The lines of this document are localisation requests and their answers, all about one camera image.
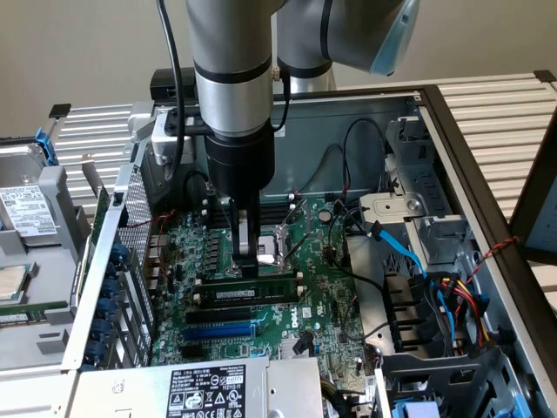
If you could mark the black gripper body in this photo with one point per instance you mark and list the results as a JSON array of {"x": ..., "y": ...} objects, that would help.
[{"x": 239, "y": 165}]

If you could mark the green RAM stick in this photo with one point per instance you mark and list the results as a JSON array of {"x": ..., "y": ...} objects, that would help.
[
  {"x": 261, "y": 292},
  {"x": 17, "y": 318}
]

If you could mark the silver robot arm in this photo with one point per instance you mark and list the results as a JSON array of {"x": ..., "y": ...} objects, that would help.
[{"x": 230, "y": 43}]

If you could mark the CPU socket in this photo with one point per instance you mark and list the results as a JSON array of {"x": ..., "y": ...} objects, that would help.
[{"x": 272, "y": 265}]

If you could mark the metal socket cover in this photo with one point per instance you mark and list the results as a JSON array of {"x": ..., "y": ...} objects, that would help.
[{"x": 296, "y": 222}]

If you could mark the blue expansion slot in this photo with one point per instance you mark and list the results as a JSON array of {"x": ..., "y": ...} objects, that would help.
[{"x": 217, "y": 334}]

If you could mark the green motherboard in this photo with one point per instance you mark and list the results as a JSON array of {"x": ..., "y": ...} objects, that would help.
[{"x": 322, "y": 270}]

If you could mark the silver chipset heatsink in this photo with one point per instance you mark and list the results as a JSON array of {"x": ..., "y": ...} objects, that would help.
[{"x": 289, "y": 350}]

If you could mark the round coin battery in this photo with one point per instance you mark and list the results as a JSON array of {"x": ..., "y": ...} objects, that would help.
[{"x": 324, "y": 214}]

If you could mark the short black expansion slot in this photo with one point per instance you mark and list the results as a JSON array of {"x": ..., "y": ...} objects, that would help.
[{"x": 191, "y": 352}]

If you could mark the black box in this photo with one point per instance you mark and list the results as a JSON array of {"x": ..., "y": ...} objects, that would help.
[{"x": 169, "y": 85}]

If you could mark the metal disk bay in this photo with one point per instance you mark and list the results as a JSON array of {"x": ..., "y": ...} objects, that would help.
[{"x": 391, "y": 209}]

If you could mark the black fan shroud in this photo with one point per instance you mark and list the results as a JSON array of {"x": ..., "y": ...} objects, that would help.
[{"x": 404, "y": 313}]

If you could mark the grey power supply with labels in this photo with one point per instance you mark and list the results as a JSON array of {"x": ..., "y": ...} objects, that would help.
[{"x": 130, "y": 387}]

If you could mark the grey metal PC case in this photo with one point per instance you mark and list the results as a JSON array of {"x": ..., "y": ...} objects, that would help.
[{"x": 435, "y": 174}]

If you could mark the grey parts rack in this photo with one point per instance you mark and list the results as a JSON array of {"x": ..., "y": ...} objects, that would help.
[{"x": 48, "y": 265}]

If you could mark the hard disk with blue carrier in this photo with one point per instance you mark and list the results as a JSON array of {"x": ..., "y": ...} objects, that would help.
[{"x": 26, "y": 213}]

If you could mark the silver CPU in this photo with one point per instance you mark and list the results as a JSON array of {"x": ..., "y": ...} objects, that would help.
[{"x": 13, "y": 283}]

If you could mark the dark monitor panel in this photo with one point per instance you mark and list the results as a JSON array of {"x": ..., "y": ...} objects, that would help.
[{"x": 535, "y": 196}]

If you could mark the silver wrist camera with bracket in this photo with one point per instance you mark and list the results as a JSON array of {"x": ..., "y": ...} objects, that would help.
[{"x": 163, "y": 143}]

